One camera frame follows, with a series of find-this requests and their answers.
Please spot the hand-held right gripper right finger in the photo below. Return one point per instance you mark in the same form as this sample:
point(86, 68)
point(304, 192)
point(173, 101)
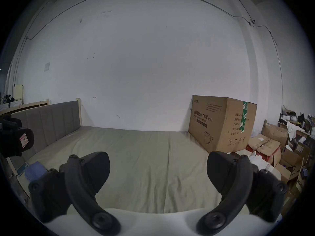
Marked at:
point(236, 181)

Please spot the bed with beige sheet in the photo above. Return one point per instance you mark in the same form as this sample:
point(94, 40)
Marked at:
point(147, 161)

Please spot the pile of cardboard cartons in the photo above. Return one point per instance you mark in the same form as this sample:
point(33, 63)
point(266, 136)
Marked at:
point(275, 151)

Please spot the grey padded headboard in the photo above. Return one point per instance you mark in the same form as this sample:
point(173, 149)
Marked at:
point(56, 122)

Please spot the cluttered shelf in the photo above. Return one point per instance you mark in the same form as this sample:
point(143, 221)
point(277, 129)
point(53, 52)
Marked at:
point(297, 122)

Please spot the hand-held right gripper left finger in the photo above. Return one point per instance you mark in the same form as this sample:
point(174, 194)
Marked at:
point(81, 193)

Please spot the large brown cardboard carton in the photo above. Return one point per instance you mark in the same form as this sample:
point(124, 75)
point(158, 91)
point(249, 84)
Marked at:
point(214, 124)

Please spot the dark blue garment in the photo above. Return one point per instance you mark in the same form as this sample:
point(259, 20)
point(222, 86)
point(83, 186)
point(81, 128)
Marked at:
point(35, 171)

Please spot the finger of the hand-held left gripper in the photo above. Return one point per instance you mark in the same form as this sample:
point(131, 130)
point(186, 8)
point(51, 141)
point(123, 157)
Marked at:
point(11, 142)
point(11, 123)

